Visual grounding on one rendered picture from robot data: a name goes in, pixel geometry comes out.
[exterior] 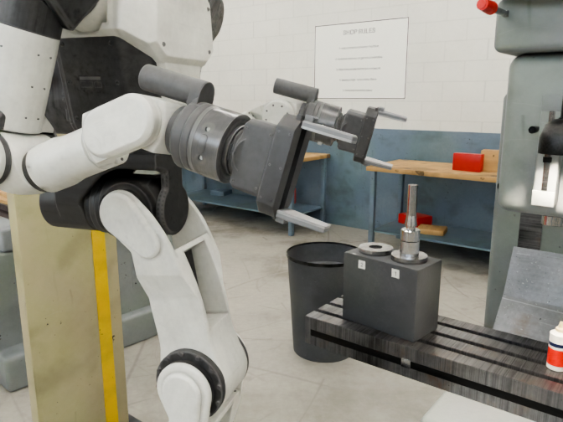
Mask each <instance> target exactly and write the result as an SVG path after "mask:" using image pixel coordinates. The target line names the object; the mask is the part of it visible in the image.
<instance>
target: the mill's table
mask: <svg viewBox="0 0 563 422"><path fill-rule="evenodd" d="M305 342H306V343H309V344H312V345H314V346H316V347H320V348H323V349H326V350H329V351H331V352H334V353H338V354H341V355H343V356H345V357H348V358H352V359H355V360H358V361H360V362H363V363H367V364H369V365H372V366H375V367H377V368H382V369H384V370H387V371H390V372H392V373H396V374H399V375H401V376H404V377H407V378H411V379H414V380H416V381H419V382H421V383H425V384H428V385H431V386H433V387H436V388H439V389H443V390H446V391H447V392H450V393H453V394H457V395H460V396H463V397H465V398H468V399H472V400H474V401H477V402H479V403H482V404H486V405H489V406H492V407H494V408H497V409H501V410H503V411H506V412H509V413H511V414H516V415H518V416H521V417H524V418H526V419H530V420H533V421H535V422H563V372H556V371H553V370H550V369H549V368H547V367H546V359H547V352H548V345H549V343H547V342H541V341H537V340H534V339H530V338H527V337H521V336H518V335H514V334H511V333H507V332H501V331H498V330H494V329H492V328H488V327H482V326H479V325H475V324H472V323H468V322H463V321H459V320H456V319H452V318H449V317H445V316H439V315H438V322H437V329H435V330H434V331H432V332H430V333H428V334H427V335H425V336H424V337H422V338H421V339H419V340H417V341H416V342H409V341H406V340H405V339H402V338H399V337H396V336H393V335H390V334H388V333H385V332H382V331H379V330H376V329H374V328H372V327H367V326H365V325H363V324H360V323H357V322H354V321H351V320H349V319H346V318H343V295H341V298H336V299H334V300H333V301H330V302H329V305H328V304H326V305H324V306H321V307H319V308H318V311H312V312H311V313H309V314H307V315H306V316H305Z"/></svg>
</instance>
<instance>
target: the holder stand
mask: <svg viewBox="0 0 563 422"><path fill-rule="evenodd" d="M441 272H442V260H439V259H436V258H432V257H428V256H427V254H425V253H424V252H420V251H419V255H418V256H417V257H405V256H402V255H400V250H396V249H393V246H391V245H390V244H384V243H377V242H369V243H363V244H360V245H359V247H358V248H355V249H352V250H349V251H346V252H344V266H343V318H346V319H349V320H351V321H354V322H357V323H360V324H363V325H365V326H367V327H372V328H374V329H376V330H379V331H382V332H385V333H388V334H390V335H393V336H396V337H399V338H402V339H405V340H406V341H409V342H416V341H417V340H419V339H421V338H422V337H424V336H425V335H427V334H428V333H430V332H432V331H434V330H435V329H437V322H438V309H439V296H440V284H441Z"/></svg>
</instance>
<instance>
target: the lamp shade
mask: <svg viewBox="0 0 563 422"><path fill-rule="evenodd" d="M538 153H540V154H546V155H556V156H563V118H561V117H559V119H554V120H552V121H550V122H548V123H547V124H545V126H544V128H543V131H542V132H541V134H540V138H539V146H538Z"/></svg>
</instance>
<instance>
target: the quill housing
mask: <svg viewBox="0 0 563 422"><path fill-rule="evenodd" d="M542 95H563V52H556V53H538V54H521V55H519V56H518V57H516V58H515V59H513V61H512V62H511V64H510V66H509V81H508V90H507V100H506V109H505V119H504V137H503V146H502V156H501V166H500V175H499V184H498V202H499V205H500V206H501V207H502V208H504V209H505V210H508V211H513V212H520V213H527V214H540V215H547V216H554V217H561V218H563V158H562V166H561V174H560V188H559V195H558V203H557V205H555V207H554V208H550V207H543V206H535V205H531V199H532V191H533V189H534V180H535V165H536V157H537V148H538V140H539V132H540V131H538V132H536V133H533V134H531V133H529V128H530V127H531V126H540V116H541V102H542Z"/></svg>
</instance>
